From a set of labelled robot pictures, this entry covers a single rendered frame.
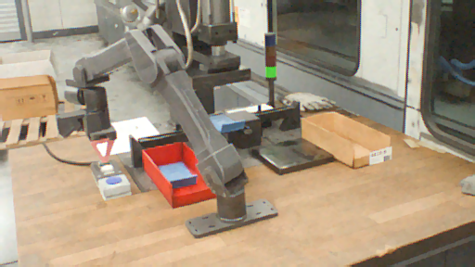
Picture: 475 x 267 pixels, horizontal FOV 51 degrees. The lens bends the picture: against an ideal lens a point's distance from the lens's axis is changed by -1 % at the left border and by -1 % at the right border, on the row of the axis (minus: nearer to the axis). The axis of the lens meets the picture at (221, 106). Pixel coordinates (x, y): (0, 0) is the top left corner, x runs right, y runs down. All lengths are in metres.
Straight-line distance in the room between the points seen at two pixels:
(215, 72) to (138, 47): 0.36
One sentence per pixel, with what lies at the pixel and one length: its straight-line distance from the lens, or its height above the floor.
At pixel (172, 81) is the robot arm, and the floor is 1.21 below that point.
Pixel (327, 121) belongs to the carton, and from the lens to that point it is 1.57.
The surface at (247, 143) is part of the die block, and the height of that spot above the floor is 0.92.
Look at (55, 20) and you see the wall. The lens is 10.57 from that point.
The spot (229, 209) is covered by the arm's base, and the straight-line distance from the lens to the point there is 1.07.
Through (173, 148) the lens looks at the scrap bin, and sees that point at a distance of 1.40.
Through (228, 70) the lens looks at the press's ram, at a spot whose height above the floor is 1.14.
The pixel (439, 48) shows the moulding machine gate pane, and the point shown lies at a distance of 1.55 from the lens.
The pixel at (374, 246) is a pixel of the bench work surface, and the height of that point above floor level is 0.90.
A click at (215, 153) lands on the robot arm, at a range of 1.04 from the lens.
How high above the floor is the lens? 1.46
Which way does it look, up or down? 17 degrees down
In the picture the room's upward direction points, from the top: 3 degrees counter-clockwise
